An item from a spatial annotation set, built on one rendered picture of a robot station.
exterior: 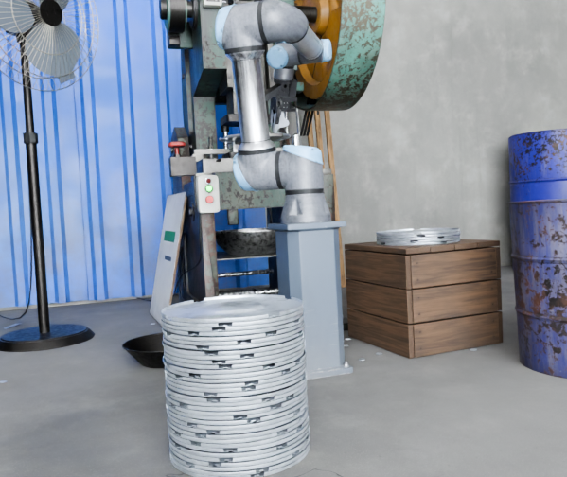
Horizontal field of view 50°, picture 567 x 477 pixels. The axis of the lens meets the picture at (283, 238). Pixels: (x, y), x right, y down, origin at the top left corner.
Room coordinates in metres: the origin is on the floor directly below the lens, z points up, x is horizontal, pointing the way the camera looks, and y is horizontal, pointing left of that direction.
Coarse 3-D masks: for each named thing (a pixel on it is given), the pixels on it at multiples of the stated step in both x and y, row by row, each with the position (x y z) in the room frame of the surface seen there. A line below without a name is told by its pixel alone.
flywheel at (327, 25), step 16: (304, 0) 2.90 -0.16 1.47; (320, 0) 2.62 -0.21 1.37; (336, 0) 2.57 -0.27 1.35; (320, 16) 2.61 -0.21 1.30; (336, 16) 2.54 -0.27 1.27; (320, 32) 2.68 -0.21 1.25; (336, 32) 2.54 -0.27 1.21; (336, 48) 2.46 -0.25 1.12; (304, 64) 2.92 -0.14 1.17; (320, 64) 2.74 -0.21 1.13; (304, 80) 2.85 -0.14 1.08; (320, 80) 2.75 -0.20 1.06; (320, 96) 2.66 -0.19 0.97
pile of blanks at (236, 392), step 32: (256, 320) 1.10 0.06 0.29; (288, 320) 1.15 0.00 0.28; (192, 352) 1.10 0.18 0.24; (224, 352) 1.09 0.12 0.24; (256, 352) 1.10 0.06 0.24; (288, 352) 1.14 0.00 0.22; (192, 384) 1.11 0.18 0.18; (224, 384) 1.09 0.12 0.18; (256, 384) 1.10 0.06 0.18; (288, 384) 1.14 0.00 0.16; (192, 416) 1.11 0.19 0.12; (224, 416) 1.09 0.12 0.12; (256, 416) 1.10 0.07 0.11; (288, 416) 1.13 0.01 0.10; (192, 448) 1.12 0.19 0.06; (224, 448) 1.09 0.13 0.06; (256, 448) 1.10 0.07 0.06; (288, 448) 1.13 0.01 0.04
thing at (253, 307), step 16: (176, 304) 1.30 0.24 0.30; (192, 304) 1.32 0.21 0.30; (208, 304) 1.31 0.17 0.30; (224, 304) 1.26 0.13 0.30; (240, 304) 1.24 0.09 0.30; (256, 304) 1.23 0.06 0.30; (272, 304) 1.26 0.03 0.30; (288, 304) 1.25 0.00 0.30; (176, 320) 1.13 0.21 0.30; (192, 320) 1.10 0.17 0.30; (208, 320) 1.09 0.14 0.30; (224, 320) 1.09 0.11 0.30; (240, 320) 1.09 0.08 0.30
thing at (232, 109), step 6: (264, 54) 2.53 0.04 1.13; (264, 60) 2.53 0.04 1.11; (264, 66) 2.52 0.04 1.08; (264, 72) 2.52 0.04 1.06; (264, 78) 2.52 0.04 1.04; (234, 84) 2.47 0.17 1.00; (264, 84) 2.52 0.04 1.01; (234, 90) 2.48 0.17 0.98; (264, 90) 2.52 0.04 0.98; (228, 96) 2.55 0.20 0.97; (234, 96) 2.49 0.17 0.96; (228, 102) 2.56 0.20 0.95; (234, 102) 2.49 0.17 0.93; (228, 108) 2.57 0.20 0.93; (234, 108) 2.49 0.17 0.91; (228, 114) 2.57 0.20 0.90; (234, 114) 2.49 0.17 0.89
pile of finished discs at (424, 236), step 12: (420, 228) 2.27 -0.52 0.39; (432, 228) 2.26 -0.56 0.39; (444, 228) 2.22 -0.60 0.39; (456, 228) 2.15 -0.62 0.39; (384, 240) 2.07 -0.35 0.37; (396, 240) 2.03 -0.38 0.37; (408, 240) 2.01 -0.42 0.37; (420, 240) 2.00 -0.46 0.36; (432, 240) 1.99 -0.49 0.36; (444, 240) 2.01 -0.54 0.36; (456, 240) 2.04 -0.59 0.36
